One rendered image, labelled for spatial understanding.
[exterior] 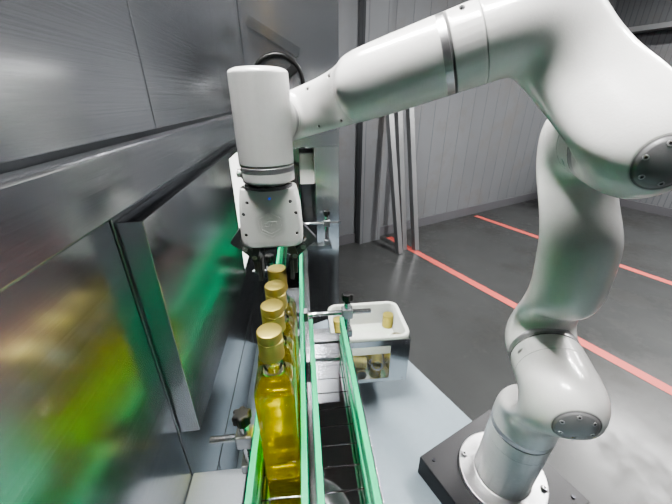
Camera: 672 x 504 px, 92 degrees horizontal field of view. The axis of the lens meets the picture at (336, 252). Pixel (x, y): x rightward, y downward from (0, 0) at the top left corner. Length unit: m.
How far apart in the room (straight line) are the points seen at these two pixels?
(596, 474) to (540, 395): 1.60
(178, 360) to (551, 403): 0.54
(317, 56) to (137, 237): 1.21
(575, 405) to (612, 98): 0.41
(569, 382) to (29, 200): 0.66
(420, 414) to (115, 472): 0.84
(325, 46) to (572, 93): 1.18
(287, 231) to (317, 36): 1.09
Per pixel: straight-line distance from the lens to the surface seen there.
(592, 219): 0.55
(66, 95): 0.40
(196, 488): 0.68
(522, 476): 0.89
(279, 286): 0.54
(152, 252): 0.43
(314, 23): 1.53
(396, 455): 1.03
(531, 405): 0.65
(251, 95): 0.49
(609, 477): 2.25
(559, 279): 0.56
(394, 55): 0.44
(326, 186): 1.56
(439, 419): 1.12
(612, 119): 0.43
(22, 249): 0.29
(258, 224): 0.54
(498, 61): 0.45
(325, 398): 0.74
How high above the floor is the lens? 1.61
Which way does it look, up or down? 25 degrees down
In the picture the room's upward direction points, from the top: straight up
